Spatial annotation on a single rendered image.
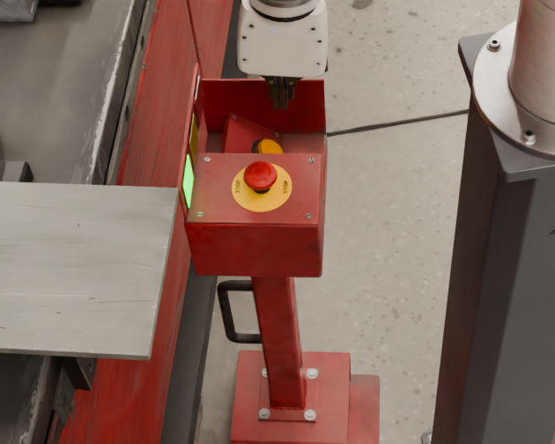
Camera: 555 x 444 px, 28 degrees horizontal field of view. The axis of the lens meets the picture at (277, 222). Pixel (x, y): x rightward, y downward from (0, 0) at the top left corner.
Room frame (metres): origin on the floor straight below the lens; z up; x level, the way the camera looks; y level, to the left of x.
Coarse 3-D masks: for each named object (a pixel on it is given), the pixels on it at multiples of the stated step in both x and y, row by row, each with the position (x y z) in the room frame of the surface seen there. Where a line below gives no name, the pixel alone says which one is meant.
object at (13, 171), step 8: (0, 160) 0.78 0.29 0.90; (8, 160) 0.77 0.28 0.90; (16, 160) 0.77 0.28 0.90; (0, 168) 0.76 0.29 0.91; (8, 168) 0.76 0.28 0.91; (16, 168) 0.76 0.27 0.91; (24, 168) 0.76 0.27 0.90; (0, 176) 0.75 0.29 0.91; (8, 176) 0.75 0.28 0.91; (16, 176) 0.75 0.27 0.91; (24, 176) 0.75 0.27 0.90; (32, 176) 0.77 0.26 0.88
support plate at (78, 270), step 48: (0, 192) 0.66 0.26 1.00; (48, 192) 0.65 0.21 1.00; (96, 192) 0.64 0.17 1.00; (144, 192) 0.64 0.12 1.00; (0, 240) 0.60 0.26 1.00; (48, 240) 0.59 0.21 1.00; (96, 240) 0.59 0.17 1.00; (144, 240) 0.58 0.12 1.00; (0, 288) 0.55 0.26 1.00; (48, 288) 0.54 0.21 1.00; (96, 288) 0.54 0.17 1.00; (144, 288) 0.53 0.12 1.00; (0, 336) 0.50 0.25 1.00; (48, 336) 0.49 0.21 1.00; (96, 336) 0.49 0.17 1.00; (144, 336) 0.48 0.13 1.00
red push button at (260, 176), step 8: (248, 168) 0.80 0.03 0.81; (256, 168) 0.80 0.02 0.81; (264, 168) 0.80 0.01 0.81; (272, 168) 0.80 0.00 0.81; (248, 176) 0.79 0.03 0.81; (256, 176) 0.79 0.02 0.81; (264, 176) 0.78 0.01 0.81; (272, 176) 0.78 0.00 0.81; (248, 184) 0.78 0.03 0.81; (256, 184) 0.78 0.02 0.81; (264, 184) 0.77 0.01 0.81; (272, 184) 0.78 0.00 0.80; (256, 192) 0.78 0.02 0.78; (264, 192) 0.78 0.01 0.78
